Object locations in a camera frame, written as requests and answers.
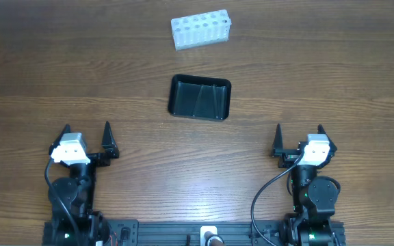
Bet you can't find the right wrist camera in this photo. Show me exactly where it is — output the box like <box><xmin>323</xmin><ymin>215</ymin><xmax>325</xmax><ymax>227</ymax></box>
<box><xmin>300</xmin><ymin>133</ymin><xmax>332</xmax><ymax>167</ymax></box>

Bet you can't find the black tray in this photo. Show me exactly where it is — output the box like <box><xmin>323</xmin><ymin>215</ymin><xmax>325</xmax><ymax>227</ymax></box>
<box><xmin>167</xmin><ymin>73</ymin><xmax>233</xmax><ymax>123</ymax></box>

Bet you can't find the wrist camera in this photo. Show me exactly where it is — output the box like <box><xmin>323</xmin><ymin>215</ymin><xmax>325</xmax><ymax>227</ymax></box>
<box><xmin>49</xmin><ymin>132</ymin><xmax>92</xmax><ymax>167</ymax></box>
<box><xmin>300</xmin><ymin>133</ymin><xmax>332</xmax><ymax>167</ymax></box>

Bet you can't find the mounting rail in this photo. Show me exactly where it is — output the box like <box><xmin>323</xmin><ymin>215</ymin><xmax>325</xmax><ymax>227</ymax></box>
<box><xmin>42</xmin><ymin>219</ymin><xmax>347</xmax><ymax>246</ymax></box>

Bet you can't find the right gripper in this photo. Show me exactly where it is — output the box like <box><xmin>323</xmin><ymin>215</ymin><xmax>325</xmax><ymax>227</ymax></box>
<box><xmin>269</xmin><ymin>123</ymin><xmax>339</xmax><ymax>169</ymax></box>

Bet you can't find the white test tube rack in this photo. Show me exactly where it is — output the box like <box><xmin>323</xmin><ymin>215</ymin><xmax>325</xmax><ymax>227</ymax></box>
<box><xmin>170</xmin><ymin>9</ymin><xmax>233</xmax><ymax>52</ymax></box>

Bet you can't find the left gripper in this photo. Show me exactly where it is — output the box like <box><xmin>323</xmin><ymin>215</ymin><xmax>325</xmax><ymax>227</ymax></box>
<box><xmin>48</xmin><ymin>120</ymin><xmax>120</xmax><ymax>168</ymax></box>

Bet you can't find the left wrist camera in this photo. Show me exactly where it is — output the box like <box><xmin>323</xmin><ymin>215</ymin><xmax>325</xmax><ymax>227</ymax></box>
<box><xmin>49</xmin><ymin>132</ymin><xmax>92</xmax><ymax>167</ymax></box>

